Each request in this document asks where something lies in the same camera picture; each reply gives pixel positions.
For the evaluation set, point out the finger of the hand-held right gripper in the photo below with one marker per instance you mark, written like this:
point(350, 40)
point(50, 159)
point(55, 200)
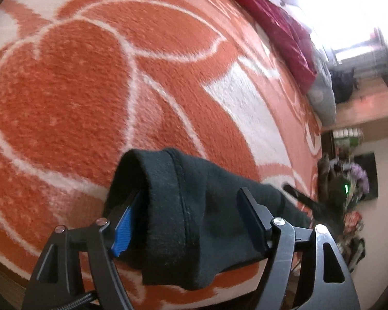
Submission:
point(299, 196)

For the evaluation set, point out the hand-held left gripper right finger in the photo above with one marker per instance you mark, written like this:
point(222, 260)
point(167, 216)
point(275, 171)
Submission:
point(252, 211)

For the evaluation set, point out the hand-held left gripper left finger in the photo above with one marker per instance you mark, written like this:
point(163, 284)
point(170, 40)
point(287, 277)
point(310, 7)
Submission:
point(122, 229)

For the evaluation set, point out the black pants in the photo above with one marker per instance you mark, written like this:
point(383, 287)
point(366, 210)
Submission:
point(206, 206)

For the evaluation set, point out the grey brown fluffy jacket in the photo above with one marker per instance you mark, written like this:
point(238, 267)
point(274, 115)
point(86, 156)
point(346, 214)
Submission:
point(324, 174)

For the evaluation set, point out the red printed bag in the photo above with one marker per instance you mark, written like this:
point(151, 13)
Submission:
point(352, 220)

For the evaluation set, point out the pile of clothes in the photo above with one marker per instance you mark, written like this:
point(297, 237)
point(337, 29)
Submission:
point(358, 172)

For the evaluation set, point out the black screen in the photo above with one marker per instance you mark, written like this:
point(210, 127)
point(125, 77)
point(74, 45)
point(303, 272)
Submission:
point(371, 168)

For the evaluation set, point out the stack of green white boxes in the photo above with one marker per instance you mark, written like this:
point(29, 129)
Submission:
point(347, 136)

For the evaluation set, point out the wooden wardrobe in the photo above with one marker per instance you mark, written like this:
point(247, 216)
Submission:
point(365, 113)

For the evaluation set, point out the grey pillow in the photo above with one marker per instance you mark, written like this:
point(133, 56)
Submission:
point(323, 97)

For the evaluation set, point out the black bag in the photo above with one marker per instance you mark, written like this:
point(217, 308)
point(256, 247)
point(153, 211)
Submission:
point(342, 84)

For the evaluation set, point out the orange white floral blanket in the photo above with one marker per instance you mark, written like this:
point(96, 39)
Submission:
point(84, 87)

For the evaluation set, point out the red quilt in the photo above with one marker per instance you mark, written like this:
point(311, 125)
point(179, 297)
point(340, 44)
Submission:
point(278, 22)

